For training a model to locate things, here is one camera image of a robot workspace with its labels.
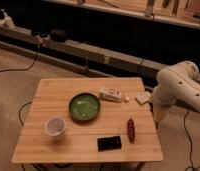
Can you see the white plastic cup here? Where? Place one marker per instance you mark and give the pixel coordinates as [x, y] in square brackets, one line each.
[55, 128]

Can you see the green bowl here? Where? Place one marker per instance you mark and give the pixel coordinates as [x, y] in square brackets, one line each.
[84, 107]

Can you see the white squeeze bottle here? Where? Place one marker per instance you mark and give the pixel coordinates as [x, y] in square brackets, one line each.
[112, 95]

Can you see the black rectangular box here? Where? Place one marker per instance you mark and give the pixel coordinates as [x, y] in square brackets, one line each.
[109, 143]

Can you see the beige sponge piece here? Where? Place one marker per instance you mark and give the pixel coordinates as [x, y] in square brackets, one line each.
[143, 97]

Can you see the red chili pepper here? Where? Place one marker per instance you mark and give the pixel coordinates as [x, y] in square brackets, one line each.
[131, 130]

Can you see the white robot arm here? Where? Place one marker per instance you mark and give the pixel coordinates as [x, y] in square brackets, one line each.
[178, 81]

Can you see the dark device on ledge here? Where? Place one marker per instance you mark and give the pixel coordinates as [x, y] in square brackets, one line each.
[59, 35]

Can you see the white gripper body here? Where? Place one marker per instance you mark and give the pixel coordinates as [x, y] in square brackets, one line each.
[159, 112]

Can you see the white figure on ledge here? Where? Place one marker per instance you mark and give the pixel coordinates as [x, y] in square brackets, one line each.
[7, 20]

